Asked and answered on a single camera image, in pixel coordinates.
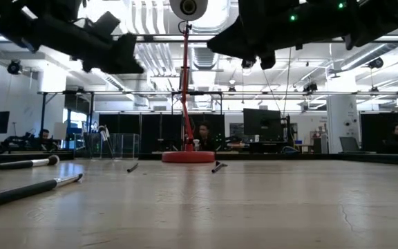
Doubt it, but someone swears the large black monitor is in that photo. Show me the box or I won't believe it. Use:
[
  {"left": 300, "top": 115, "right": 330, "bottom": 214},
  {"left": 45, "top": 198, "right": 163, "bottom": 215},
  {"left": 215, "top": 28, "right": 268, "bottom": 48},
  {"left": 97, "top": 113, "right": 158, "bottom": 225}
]
[{"left": 243, "top": 108, "right": 283, "bottom": 142}]

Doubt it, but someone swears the angled dark-head makeup brush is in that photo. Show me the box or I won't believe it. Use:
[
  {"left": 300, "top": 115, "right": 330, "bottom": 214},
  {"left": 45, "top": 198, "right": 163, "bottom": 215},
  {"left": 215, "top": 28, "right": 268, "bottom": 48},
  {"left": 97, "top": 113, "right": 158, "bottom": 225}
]
[{"left": 211, "top": 160, "right": 228, "bottom": 174}]

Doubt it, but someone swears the clear acrylic brush organizer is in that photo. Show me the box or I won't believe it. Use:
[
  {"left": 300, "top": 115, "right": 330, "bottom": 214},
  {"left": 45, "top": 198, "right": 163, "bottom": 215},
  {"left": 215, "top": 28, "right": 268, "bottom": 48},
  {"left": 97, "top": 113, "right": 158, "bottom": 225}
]
[{"left": 87, "top": 133, "right": 140, "bottom": 160}]

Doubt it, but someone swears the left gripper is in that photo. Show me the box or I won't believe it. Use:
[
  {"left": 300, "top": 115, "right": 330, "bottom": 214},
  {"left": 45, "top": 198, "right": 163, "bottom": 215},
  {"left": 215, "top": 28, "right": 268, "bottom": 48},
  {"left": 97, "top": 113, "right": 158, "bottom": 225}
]
[{"left": 39, "top": 10, "right": 144, "bottom": 74}]

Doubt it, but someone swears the grey office chair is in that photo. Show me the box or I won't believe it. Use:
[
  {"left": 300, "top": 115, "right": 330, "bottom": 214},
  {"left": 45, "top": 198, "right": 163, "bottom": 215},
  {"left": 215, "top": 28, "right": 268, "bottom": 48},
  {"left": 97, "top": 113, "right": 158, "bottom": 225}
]
[{"left": 339, "top": 136, "right": 362, "bottom": 153}]

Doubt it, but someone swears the large round-head powder brush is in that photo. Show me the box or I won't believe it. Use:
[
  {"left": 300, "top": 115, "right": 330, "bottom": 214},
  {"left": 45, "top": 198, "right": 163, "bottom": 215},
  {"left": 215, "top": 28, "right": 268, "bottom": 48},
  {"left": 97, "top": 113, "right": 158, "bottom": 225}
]
[{"left": 0, "top": 154, "right": 61, "bottom": 171}]

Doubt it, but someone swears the black background gantry frame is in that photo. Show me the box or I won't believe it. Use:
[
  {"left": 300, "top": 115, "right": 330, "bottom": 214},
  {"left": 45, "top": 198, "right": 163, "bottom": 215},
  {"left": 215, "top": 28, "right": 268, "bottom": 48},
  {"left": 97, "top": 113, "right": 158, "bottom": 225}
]
[{"left": 38, "top": 89, "right": 398, "bottom": 153}]

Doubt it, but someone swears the cluttered background desk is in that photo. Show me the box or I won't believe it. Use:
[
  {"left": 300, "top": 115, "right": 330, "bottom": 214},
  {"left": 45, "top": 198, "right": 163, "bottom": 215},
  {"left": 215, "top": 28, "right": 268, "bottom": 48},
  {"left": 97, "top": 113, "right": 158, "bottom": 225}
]
[{"left": 226, "top": 140, "right": 328, "bottom": 155}]

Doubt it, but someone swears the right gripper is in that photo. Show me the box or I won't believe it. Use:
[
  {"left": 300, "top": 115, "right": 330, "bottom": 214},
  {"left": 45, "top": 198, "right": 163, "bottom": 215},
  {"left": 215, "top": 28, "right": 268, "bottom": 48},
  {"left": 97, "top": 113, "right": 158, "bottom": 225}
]
[{"left": 207, "top": 0, "right": 310, "bottom": 70}]

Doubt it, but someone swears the black partition panel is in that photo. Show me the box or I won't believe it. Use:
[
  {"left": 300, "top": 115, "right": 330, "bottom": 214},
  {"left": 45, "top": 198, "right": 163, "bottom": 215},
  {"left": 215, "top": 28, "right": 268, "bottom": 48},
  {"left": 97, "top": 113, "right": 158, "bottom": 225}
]
[
  {"left": 360, "top": 112, "right": 398, "bottom": 153},
  {"left": 98, "top": 113, "right": 226, "bottom": 153}
]

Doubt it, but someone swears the black overhead crossbar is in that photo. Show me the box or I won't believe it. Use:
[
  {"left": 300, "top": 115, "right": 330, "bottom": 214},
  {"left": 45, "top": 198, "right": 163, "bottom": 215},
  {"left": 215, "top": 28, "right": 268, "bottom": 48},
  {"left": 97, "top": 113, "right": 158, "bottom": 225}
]
[{"left": 0, "top": 33, "right": 398, "bottom": 44}]

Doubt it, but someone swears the red desk lamp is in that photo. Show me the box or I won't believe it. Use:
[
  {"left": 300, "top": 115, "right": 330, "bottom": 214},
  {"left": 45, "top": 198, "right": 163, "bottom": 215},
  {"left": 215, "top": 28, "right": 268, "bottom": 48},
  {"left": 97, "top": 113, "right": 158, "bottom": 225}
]
[{"left": 161, "top": 0, "right": 216, "bottom": 164}]

